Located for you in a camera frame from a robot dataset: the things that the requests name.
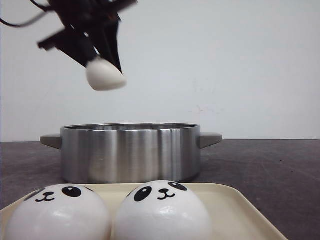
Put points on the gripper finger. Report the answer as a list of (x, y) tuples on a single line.
[(77, 46), (106, 42)]

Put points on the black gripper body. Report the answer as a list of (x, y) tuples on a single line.
[(84, 16)]

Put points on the panda bun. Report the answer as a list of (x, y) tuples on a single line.
[(162, 210), (60, 212), (104, 76)]

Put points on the stainless steel steamer pot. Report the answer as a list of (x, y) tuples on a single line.
[(115, 153)]

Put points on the cream plastic tray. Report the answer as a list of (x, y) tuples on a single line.
[(233, 216)]

